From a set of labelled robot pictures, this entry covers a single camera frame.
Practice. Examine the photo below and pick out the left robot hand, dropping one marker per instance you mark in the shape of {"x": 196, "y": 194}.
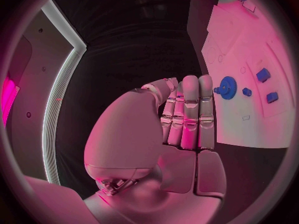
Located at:
{"x": 130, "y": 134}

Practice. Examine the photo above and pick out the white task board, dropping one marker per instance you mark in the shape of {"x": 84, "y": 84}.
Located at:
{"x": 238, "y": 127}

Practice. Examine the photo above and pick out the blue gear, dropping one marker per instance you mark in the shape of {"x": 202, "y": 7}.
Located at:
{"x": 227, "y": 88}

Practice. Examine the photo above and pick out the blue block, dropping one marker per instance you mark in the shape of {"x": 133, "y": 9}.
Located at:
{"x": 263, "y": 75}
{"x": 272, "y": 97}

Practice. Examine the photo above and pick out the blue peg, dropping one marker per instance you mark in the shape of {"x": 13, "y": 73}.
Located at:
{"x": 247, "y": 92}

